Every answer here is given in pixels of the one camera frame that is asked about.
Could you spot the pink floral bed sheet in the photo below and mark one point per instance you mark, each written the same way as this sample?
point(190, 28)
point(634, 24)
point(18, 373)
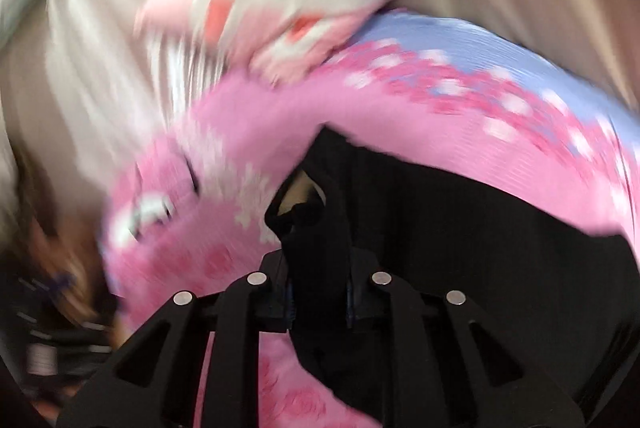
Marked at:
point(189, 214)

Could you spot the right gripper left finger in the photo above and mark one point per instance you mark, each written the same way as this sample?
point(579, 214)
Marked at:
point(193, 363)

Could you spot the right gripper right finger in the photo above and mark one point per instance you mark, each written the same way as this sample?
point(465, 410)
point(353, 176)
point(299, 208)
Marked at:
point(425, 360)

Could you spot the black pants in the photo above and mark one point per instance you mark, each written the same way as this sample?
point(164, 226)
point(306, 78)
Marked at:
point(568, 300)

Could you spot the white satin curtain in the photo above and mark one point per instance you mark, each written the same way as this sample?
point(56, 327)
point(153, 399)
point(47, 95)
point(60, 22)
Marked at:
point(81, 94)

